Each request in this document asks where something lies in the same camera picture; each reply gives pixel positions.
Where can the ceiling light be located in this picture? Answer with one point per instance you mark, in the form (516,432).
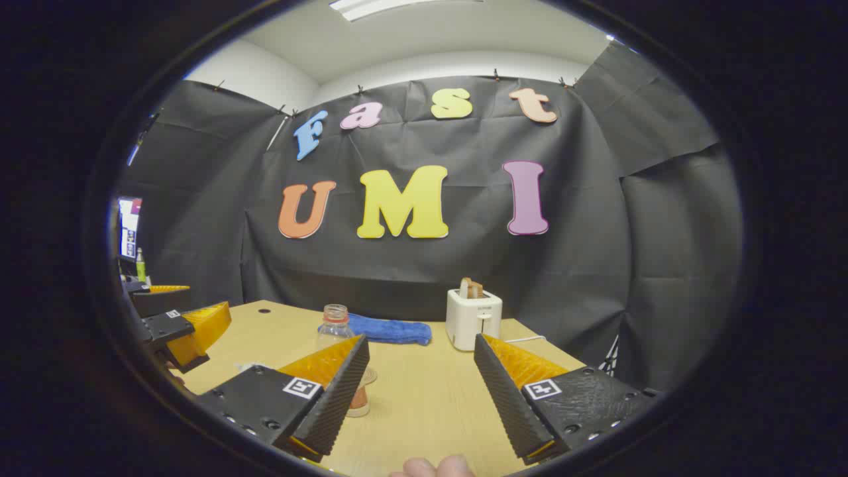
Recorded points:
(371,6)

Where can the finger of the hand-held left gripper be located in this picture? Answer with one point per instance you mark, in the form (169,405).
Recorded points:
(162,301)
(165,328)

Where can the green drink bottle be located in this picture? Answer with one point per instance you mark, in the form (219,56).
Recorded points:
(140,266)

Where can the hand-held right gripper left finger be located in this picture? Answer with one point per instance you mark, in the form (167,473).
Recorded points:
(334,404)

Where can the clear plastic water bottle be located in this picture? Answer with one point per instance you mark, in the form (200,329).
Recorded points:
(334,331)

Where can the blue towel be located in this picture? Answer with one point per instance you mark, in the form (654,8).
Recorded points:
(391,329)

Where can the white teacup lid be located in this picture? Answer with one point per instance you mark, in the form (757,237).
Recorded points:
(250,364)

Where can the toasted bread slice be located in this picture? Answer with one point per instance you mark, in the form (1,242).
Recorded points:
(465,289)
(477,290)

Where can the white toaster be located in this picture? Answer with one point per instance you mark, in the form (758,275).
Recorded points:
(472,319)

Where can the computer monitor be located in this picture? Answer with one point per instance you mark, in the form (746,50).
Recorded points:
(129,225)

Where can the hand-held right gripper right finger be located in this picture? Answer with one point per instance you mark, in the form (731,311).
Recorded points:
(503,404)

